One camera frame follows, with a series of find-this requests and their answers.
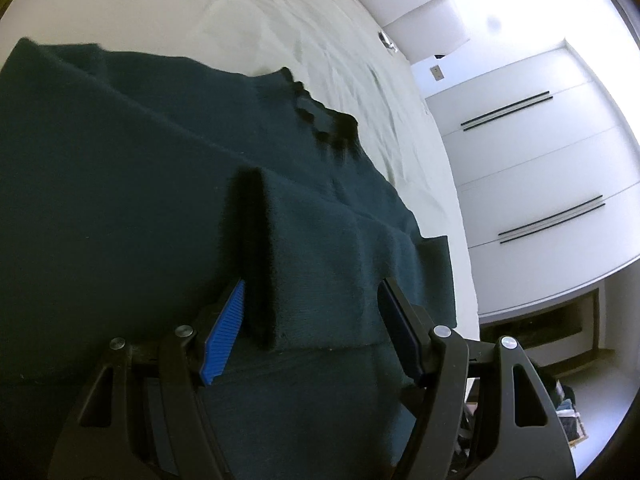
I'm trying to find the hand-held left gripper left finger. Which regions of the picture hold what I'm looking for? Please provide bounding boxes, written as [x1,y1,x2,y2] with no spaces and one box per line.
[47,279,247,480]

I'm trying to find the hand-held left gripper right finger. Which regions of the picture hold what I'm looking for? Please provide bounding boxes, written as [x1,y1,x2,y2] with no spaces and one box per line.
[377,277,577,480]

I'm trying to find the dark green sweater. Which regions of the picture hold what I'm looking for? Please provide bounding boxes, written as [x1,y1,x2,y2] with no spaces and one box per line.
[0,37,458,480]

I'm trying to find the cluttered basket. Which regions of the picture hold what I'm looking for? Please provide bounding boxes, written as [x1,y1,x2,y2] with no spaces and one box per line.
[542,360,588,448]

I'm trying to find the white wardrobe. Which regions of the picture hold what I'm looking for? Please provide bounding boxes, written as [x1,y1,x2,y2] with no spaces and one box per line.
[425,35,640,317]

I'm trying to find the bed with beige cover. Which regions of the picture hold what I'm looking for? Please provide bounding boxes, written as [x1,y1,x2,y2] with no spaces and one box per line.
[0,0,482,341]

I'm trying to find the beige padded headboard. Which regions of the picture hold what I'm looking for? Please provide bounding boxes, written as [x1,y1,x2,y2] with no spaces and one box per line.
[330,0,468,66]

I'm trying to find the black wardrobe handle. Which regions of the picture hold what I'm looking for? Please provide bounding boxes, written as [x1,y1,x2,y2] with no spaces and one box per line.
[500,203,607,245]
[460,91,551,126]
[463,96,554,132]
[498,196,604,237]

